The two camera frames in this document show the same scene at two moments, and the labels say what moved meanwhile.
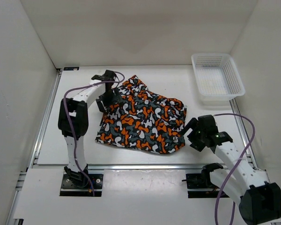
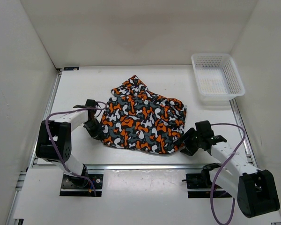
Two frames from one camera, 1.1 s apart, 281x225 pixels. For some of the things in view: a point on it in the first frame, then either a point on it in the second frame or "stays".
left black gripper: x=116 y=98 → x=95 y=134
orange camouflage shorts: x=140 y=119 stays
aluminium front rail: x=141 y=167 stays
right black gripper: x=195 y=144 → x=188 y=150
